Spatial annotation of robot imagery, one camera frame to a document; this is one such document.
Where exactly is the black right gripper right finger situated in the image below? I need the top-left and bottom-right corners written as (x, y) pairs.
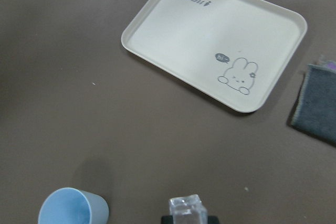
top-left (207, 216), bottom-right (220, 224)

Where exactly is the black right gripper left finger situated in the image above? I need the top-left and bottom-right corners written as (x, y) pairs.
top-left (160, 215), bottom-right (174, 224)

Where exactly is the clear ice cube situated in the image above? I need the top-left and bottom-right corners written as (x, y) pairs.
top-left (169, 194), bottom-right (208, 224)

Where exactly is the light blue plastic cup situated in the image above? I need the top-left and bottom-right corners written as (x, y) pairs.
top-left (38, 187), bottom-right (109, 223)

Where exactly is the folded grey cloth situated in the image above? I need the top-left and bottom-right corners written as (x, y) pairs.
top-left (290, 59), bottom-right (335, 145)

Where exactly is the cream rabbit tray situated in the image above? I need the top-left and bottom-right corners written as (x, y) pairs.
top-left (121, 0), bottom-right (308, 113)

